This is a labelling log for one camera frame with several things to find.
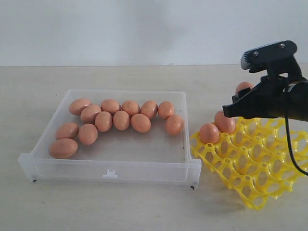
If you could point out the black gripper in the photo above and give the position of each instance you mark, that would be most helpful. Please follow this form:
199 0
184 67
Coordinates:
268 99

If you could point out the brown egg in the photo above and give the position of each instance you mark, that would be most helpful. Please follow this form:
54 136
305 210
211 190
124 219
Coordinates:
140 123
174 124
166 109
88 134
110 105
242 86
208 133
131 107
121 120
149 109
223 123
77 106
63 148
67 130
103 121

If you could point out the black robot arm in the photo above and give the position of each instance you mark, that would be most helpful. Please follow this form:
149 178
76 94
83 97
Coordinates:
298 100

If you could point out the yellow plastic egg tray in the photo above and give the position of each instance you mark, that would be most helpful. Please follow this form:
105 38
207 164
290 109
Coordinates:
254 160

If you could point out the clear plastic drawer bin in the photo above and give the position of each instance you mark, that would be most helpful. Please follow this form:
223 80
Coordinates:
118 156

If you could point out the brown egg second row left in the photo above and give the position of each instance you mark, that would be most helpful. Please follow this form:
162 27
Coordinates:
89 113

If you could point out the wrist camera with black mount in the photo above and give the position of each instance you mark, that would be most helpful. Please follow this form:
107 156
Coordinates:
276 58

